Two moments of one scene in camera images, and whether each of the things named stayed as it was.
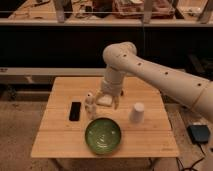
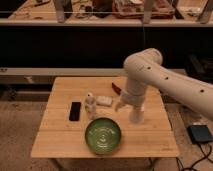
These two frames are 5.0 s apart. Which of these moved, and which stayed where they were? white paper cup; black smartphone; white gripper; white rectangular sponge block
Moved: white gripper
Stayed: white paper cup; white rectangular sponge block; black smartphone
